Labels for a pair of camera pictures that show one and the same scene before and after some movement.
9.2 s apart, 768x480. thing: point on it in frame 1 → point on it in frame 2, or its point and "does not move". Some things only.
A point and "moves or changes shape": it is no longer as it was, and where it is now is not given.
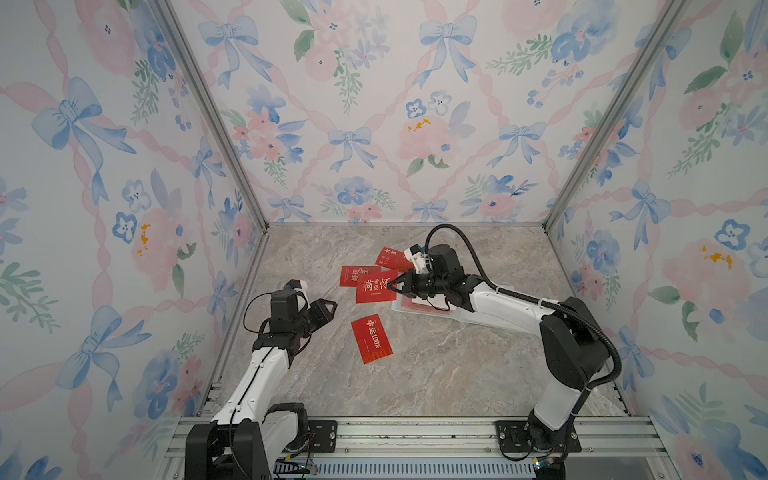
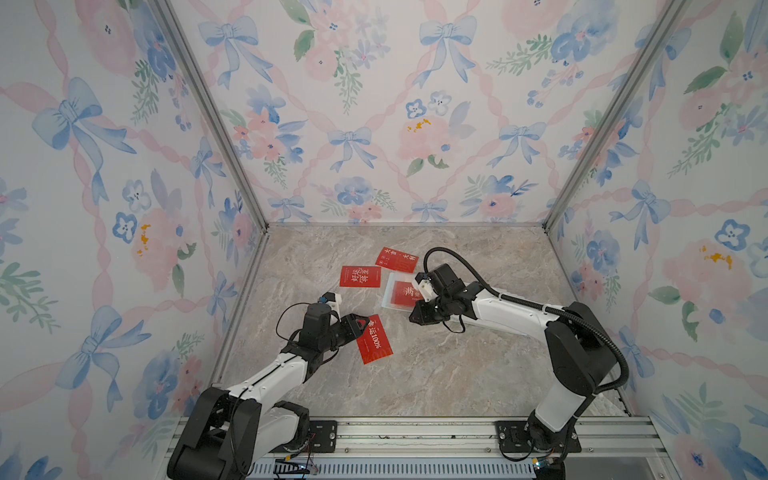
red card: (372, 288) moves or changes shape
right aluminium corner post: (669, 15) does not move
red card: (349, 274) does not move
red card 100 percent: (372, 338) does not move
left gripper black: (321, 311) → (351, 325)
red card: (394, 259) does not move
